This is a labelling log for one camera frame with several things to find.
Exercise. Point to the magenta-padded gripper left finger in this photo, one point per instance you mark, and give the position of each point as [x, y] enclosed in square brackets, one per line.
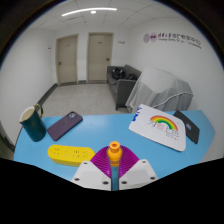
[95, 173]

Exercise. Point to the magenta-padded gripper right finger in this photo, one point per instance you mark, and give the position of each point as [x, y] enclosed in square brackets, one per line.
[136, 173]

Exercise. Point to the yellow power strip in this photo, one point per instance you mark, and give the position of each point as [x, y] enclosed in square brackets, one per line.
[68, 155]

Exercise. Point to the white rainbow-print mouse pad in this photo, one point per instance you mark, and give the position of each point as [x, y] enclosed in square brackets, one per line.
[156, 128]

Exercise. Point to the purple-cased smartphone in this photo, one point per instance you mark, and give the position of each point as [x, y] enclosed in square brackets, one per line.
[64, 126]

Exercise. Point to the black notebook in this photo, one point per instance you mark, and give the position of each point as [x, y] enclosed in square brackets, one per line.
[188, 128]

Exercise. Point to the dark green mug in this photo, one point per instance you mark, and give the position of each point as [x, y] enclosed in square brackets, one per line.
[33, 126]

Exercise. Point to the grey sofa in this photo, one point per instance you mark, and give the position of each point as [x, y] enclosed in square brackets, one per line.
[121, 91]

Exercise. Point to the grey cloth-covered equipment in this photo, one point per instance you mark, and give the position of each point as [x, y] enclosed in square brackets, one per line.
[160, 86]

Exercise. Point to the black bag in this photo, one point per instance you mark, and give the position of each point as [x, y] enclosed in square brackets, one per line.
[120, 74]

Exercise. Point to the beige door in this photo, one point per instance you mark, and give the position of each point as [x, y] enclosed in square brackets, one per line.
[99, 56]
[67, 60]

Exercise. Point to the small round ceiling light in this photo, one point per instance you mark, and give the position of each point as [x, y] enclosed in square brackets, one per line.
[93, 12]

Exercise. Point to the long ceiling light strip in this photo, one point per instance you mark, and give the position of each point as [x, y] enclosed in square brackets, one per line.
[88, 11]

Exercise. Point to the wall logo sign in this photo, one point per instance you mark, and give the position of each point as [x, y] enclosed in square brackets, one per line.
[173, 40]

